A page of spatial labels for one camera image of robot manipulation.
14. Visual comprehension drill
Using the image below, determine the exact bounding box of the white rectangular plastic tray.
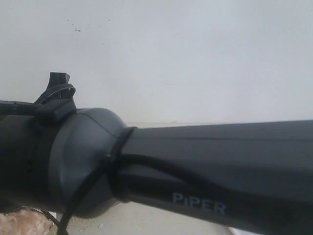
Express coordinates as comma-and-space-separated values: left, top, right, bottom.
229, 228, 242, 235

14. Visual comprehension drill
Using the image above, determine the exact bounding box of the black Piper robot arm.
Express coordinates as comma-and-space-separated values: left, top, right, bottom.
0, 109, 313, 235

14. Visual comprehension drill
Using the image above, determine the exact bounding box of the brown teddy bear striped shirt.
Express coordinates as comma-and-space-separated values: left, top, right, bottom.
0, 210, 52, 235

